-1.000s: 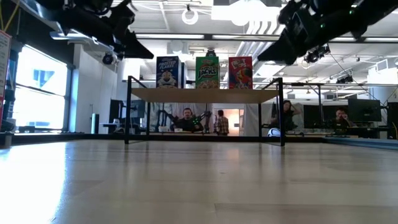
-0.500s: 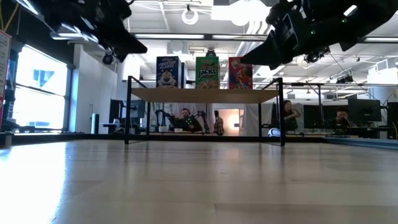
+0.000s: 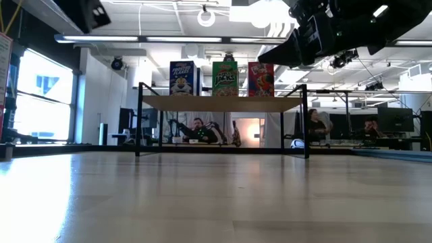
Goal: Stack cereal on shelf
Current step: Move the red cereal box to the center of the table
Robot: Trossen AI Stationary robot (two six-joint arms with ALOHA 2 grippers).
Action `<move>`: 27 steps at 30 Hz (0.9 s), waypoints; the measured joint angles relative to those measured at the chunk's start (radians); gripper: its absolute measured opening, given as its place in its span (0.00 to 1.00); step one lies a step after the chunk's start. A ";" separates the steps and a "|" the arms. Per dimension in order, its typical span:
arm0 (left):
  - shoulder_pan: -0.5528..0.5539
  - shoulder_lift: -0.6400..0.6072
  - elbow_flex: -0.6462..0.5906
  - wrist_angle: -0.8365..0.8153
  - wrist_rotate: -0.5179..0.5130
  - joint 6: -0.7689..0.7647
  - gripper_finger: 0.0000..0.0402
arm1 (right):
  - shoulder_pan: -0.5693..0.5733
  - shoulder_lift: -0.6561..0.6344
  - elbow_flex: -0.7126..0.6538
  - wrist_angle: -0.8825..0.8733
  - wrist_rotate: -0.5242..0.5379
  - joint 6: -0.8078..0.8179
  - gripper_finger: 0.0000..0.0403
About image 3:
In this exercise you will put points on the small grey block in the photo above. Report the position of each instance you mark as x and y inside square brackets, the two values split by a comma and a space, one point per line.
[6, 152]

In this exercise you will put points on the patterned hanging bag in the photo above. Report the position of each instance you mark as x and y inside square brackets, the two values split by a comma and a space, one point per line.
[237, 135]

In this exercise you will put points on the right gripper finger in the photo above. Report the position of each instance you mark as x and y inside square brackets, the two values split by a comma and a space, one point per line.
[287, 54]

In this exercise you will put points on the bright ceiling light panel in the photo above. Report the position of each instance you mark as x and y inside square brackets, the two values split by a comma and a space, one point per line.
[263, 13]

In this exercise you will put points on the black dome ceiling camera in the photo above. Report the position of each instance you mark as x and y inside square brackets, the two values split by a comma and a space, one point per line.
[117, 64]
[229, 57]

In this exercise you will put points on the long linear ceiling light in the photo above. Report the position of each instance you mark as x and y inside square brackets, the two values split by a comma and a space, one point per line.
[111, 38]

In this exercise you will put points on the white ceiling vent box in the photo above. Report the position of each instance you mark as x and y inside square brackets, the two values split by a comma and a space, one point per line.
[414, 71]

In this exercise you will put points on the black computer monitor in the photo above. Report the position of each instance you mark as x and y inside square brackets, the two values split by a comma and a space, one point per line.
[426, 128]
[150, 118]
[125, 119]
[396, 119]

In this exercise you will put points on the white ceiling air unit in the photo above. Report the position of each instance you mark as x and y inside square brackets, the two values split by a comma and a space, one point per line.
[192, 50]

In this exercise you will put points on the blue Frosted Flakes cereal box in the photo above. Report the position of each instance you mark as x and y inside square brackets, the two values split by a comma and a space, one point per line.
[198, 82]
[182, 81]

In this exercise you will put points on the green Apple Jacks cereal box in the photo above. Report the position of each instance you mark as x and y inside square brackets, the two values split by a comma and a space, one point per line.
[225, 79]

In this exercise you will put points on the black ceiling spotlight cluster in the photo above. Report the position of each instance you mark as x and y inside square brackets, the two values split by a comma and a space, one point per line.
[342, 60]

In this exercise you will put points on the red Froot Loops cereal box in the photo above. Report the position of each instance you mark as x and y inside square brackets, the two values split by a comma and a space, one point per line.
[261, 81]

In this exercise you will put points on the white ceiling ducts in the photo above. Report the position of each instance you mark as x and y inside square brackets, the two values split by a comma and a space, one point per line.
[275, 30]

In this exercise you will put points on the black-framed wooden shelf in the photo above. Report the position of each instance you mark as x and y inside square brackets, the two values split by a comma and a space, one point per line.
[219, 104]

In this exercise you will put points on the white tower appliance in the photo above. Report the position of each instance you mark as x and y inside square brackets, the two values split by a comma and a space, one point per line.
[103, 135]

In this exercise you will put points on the black track spotlights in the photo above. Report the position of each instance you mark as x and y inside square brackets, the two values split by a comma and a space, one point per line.
[373, 86]

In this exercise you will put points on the white hanging curtain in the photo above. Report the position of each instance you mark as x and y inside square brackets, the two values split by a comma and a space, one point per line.
[273, 131]

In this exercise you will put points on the person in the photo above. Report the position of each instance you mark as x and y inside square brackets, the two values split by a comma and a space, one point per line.
[198, 123]
[371, 126]
[315, 128]

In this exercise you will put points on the large bright window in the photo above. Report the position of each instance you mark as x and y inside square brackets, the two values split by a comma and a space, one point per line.
[40, 114]

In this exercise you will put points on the blue mat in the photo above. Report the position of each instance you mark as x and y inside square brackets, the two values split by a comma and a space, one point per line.
[405, 156]

